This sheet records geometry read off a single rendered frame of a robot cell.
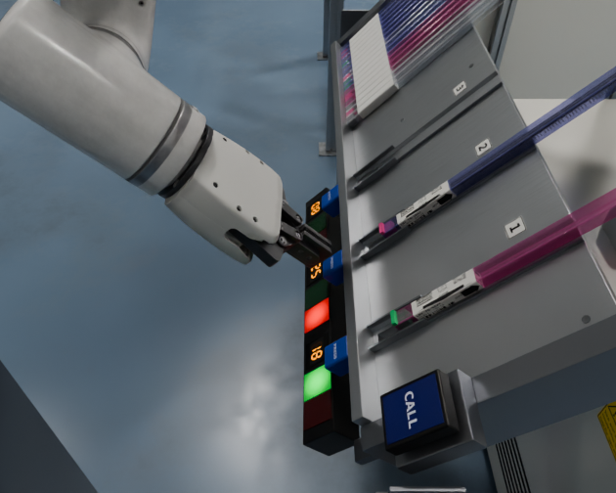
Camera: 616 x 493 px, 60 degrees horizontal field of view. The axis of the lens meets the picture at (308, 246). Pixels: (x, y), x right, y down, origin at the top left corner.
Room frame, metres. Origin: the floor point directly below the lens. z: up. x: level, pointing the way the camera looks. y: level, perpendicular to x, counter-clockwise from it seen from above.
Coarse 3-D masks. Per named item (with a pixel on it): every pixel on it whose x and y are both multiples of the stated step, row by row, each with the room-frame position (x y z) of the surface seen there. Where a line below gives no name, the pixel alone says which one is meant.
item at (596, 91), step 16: (608, 80) 0.38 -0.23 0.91; (576, 96) 0.39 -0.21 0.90; (592, 96) 0.38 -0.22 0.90; (560, 112) 0.38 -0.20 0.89; (576, 112) 0.38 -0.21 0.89; (528, 128) 0.39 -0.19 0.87; (544, 128) 0.38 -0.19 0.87; (512, 144) 0.38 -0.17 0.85; (528, 144) 0.38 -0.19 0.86; (480, 160) 0.39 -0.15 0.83; (496, 160) 0.38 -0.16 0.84; (464, 176) 0.38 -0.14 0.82; (480, 176) 0.38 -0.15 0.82; (384, 224) 0.39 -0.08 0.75
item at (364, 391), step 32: (352, 128) 0.62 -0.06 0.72; (352, 160) 0.54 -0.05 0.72; (352, 192) 0.47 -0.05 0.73; (352, 224) 0.41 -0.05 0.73; (352, 256) 0.36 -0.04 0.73; (352, 288) 0.32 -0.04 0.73; (352, 320) 0.29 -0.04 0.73; (352, 352) 0.25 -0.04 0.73; (352, 384) 0.22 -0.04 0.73; (352, 416) 0.20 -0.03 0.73
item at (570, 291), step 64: (448, 64) 0.58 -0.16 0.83; (384, 128) 0.56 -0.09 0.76; (448, 128) 0.48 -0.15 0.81; (512, 128) 0.41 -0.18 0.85; (384, 192) 0.45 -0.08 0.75; (512, 192) 0.34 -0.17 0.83; (384, 256) 0.36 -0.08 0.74; (448, 256) 0.32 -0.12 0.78; (576, 256) 0.25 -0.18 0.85; (384, 320) 0.28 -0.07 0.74; (448, 320) 0.25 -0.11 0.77; (512, 320) 0.23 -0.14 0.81; (576, 320) 0.21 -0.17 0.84; (384, 384) 0.23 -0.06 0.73
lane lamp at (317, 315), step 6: (324, 300) 0.36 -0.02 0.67; (318, 306) 0.36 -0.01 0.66; (324, 306) 0.36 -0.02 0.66; (306, 312) 0.36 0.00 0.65; (312, 312) 0.36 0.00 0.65; (318, 312) 0.35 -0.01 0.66; (324, 312) 0.35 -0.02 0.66; (306, 318) 0.35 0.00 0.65; (312, 318) 0.35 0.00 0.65; (318, 318) 0.35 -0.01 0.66; (324, 318) 0.34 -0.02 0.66; (306, 324) 0.35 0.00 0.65; (312, 324) 0.34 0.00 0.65; (318, 324) 0.34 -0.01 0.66; (306, 330) 0.34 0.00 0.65
